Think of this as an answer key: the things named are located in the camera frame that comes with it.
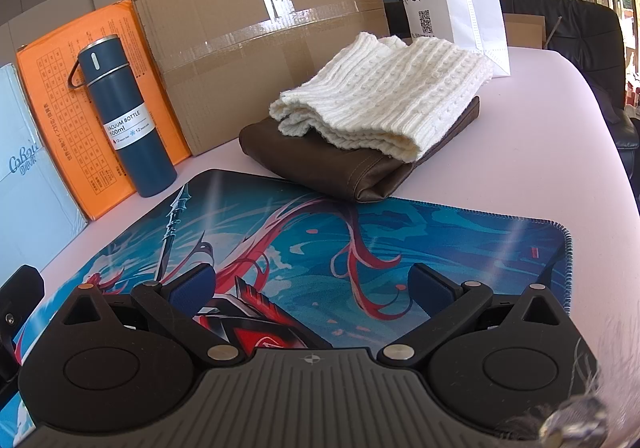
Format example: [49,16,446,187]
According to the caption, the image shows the large light blue carton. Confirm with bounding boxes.
[0,63,90,289]

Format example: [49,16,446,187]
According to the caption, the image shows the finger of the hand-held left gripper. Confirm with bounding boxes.
[0,265,46,344]

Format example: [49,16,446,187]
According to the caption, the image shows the brown folded garment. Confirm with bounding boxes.
[238,95,481,204]

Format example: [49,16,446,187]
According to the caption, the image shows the black chair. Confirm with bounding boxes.
[500,0,640,151]

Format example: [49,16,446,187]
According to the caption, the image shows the cream knit sweater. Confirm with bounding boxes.
[268,32,493,163]

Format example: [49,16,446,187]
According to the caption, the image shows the fluffy fur cuff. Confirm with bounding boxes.
[500,328,617,448]

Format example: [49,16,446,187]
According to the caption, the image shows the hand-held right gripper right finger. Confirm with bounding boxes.
[377,264,568,364]

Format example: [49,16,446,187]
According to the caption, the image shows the dark blue vacuum bottle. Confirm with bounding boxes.
[65,34,178,198]

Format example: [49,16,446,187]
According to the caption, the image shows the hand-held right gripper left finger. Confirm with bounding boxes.
[60,264,247,364]

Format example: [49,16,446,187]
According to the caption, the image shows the orange box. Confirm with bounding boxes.
[15,0,193,222]

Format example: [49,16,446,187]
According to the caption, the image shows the printed desk mat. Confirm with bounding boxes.
[0,168,572,448]

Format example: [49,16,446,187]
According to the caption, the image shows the brown cardboard box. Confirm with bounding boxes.
[131,0,391,156]

